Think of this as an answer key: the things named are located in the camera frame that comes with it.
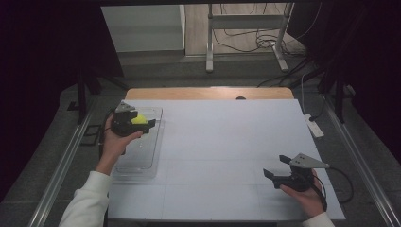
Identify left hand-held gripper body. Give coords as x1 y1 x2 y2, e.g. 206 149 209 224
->
110 100 150 138

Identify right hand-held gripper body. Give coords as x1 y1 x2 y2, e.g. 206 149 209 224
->
272 152 331 193

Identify yellow tennis ball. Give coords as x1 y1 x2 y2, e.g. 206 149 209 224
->
131 113 148 125

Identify clear plastic container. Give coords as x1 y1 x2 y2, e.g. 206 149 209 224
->
111 106 166 182

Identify person's left hand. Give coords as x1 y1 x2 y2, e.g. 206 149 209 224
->
95 113 145 177

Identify person's right hand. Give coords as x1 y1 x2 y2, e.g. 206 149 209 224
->
279 168 326 219

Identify white power strip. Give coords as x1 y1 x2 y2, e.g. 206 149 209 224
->
303 113 325 139

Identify white board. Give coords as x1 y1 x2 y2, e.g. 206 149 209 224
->
106 98 346 221

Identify black stand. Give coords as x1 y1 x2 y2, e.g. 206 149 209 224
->
66 67 130 125
316 70 349 124

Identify wooden table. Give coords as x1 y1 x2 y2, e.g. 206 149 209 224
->
125 86 295 101

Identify white cabinet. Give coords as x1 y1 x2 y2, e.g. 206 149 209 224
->
100 4 186 54

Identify dark curtain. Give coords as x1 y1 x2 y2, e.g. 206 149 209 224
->
0 0 125 202
287 0 401 165

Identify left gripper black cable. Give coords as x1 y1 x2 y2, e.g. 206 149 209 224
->
97 108 127 159

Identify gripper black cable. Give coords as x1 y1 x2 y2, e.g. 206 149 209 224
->
97 108 127 159
311 166 355 212

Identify black floor frame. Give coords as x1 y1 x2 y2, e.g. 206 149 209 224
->
79 124 103 148

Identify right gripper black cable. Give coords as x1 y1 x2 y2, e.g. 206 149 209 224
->
311 166 355 212

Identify black power strip cable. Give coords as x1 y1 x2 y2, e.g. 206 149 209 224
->
308 94 328 123

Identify aluminium rail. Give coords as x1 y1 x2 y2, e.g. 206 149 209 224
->
322 94 401 227
27 112 94 227

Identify white cable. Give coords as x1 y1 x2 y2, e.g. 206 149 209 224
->
300 73 308 116

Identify tangled black floor cables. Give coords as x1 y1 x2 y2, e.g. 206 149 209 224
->
212 3 323 60

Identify grey metal desk frame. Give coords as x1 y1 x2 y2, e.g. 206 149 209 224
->
204 3 295 74

